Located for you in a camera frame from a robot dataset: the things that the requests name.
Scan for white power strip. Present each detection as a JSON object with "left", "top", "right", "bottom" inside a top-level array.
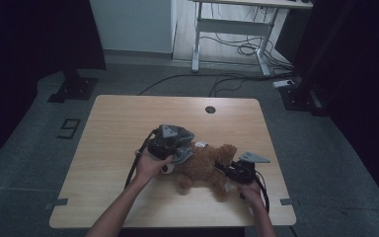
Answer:
[{"left": 271, "top": 78, "right": 296, "bottom": 89}]

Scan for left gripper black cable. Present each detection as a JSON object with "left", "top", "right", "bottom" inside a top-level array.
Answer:
[{"left": 123, "top": 128, "right": 159, "bottom": 190}]

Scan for long black floor cable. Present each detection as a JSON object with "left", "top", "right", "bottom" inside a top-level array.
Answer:
[{"left": 137, "top": 72, "right": 277, "bottom": 97}]

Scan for black stand base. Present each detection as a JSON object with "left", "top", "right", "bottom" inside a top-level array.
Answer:
[
  {"left": 47, "top": 68, "right": 99, "bottom": 104},
  {"left": 279, "top": 83, "right": 330, "bottom": 117}
]

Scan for person's right hand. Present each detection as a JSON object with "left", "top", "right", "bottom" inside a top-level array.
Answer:
[{"left": 236, "top": 181, "right": 265, "bottom": 209}]

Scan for grey tape strip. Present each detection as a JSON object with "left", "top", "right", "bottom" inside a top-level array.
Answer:
[
  {"left": 279, "top": 197, "right": 300, "bottom": 206},
  {"left": 44, "top": 197, "right": 69, "bottom": 210}
]

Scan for grey fluffy towel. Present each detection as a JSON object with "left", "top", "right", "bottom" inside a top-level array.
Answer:
[{"left": 157, "top": 124, "right": 196, "bottom": 166}]

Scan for white metal desk frame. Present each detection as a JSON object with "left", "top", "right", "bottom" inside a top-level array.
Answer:
[{"left": 188, "top": 0, "right": 314, "bottom": 77}]

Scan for brown teddy bear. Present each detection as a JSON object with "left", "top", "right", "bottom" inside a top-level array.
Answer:
[{"left": 160, "top": 141, "right": 245, "bottom": 202}]

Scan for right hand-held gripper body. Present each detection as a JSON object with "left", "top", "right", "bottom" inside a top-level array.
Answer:
[{"left": 230, "top": 151, "right": 271, "bottom": 186}]

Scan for person's left hand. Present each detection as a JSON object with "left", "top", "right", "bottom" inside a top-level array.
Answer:
[{"left": 134, "top": 149, "right": 174, "bottom": 186}]

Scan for dark curtain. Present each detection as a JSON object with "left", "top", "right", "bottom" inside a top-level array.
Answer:
[
  {"left": 0, "top": 0, "right": 107, "bottom": 172},
  {"left": 292, "top": 0, "right": 379, "bottom": 218}
]

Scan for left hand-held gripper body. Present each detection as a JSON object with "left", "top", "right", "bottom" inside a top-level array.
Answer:
[{"left": 147, "top": 123, "right": 181, "bottom": 161}]

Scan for tangled black cables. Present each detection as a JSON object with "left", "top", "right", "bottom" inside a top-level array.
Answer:
[{"left": 199, "top": 33, "right": 294, "bottom": 73}]

